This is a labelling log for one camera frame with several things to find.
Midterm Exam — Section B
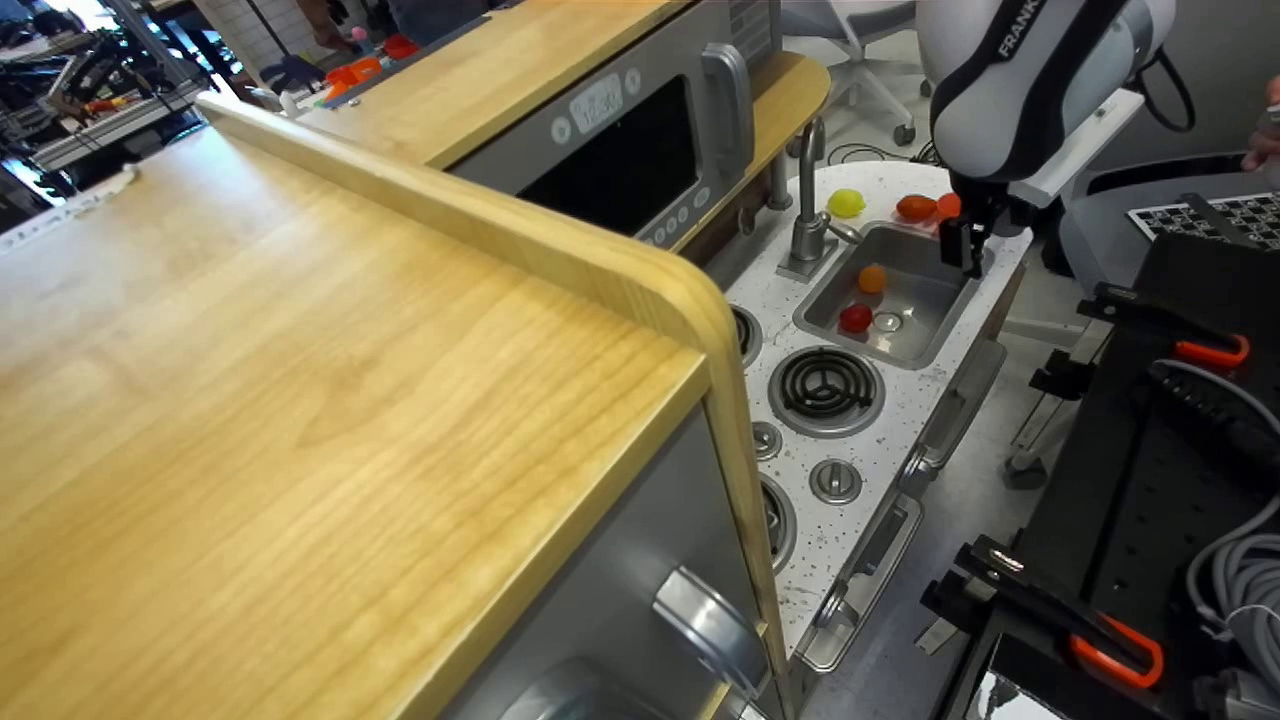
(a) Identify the black perforated table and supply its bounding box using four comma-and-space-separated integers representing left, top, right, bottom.
931, 232, 1280, 720

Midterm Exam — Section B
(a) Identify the silver toy sink basin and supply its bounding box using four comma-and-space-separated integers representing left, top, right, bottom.
792, 222, 983, 377

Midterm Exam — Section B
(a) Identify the silver toy oven door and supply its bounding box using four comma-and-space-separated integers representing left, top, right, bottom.
445, 404, 792, 720

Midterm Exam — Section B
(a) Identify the grey coiled cable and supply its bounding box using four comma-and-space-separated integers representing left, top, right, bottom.
1180, 497, 1280, 672

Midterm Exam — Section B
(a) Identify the silver toy microwave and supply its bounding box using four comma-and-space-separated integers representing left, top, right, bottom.
452, 0, 792, 256

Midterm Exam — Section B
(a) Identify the black clamp orange handle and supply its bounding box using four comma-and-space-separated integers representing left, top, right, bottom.
921, 534, 1172, 695
1077, 281, 1255, 379

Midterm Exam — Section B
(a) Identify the silver toy faucet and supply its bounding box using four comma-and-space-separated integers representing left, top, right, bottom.
780, 116, 855, 281

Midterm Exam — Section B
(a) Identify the grey perforated metal plate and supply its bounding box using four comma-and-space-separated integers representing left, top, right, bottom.
1125, 190, 1280, 252

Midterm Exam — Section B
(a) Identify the wooden toy play kitchen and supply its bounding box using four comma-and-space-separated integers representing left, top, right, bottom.
0, 0, 1038, 720

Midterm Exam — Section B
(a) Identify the grey office chair base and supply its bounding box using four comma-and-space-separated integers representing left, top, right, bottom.
778, 0, 937, 153

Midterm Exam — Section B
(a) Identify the small silver stove knob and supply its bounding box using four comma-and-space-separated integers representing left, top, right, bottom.
750, 418, 789, 464
808, 456, 870, 508

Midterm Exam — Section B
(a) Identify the black coil stove burner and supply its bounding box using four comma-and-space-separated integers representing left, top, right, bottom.
769, 345, 889, 440
757, 472, 799, 578
729, 302, 769, 373

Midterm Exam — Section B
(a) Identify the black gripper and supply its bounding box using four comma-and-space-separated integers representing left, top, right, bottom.
937, 169, 1019, 281

